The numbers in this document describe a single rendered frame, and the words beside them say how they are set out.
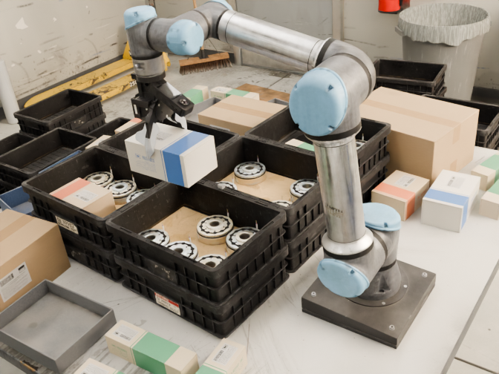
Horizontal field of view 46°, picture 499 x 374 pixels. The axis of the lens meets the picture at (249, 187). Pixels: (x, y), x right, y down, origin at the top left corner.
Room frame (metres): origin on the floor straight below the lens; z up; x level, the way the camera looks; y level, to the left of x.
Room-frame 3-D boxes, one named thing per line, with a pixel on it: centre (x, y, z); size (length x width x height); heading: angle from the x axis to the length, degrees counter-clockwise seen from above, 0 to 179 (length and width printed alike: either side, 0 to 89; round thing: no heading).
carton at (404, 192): (1.59, -0.49, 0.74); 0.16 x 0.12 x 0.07; 136
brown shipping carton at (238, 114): (2.12, -0.01, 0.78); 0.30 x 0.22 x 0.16; 50
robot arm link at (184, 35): (1.32, 0.12, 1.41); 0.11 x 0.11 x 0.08; 53
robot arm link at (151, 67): (1.36, 0.21, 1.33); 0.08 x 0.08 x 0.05
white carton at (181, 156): (1.35, 0.19, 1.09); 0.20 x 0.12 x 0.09; 52
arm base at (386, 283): (1.17, -0.30, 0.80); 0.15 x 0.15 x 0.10
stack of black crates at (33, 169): (2.52, 0.95, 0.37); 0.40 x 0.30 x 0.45; 142
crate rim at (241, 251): (1.29, 0.15, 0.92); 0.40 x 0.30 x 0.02; 49
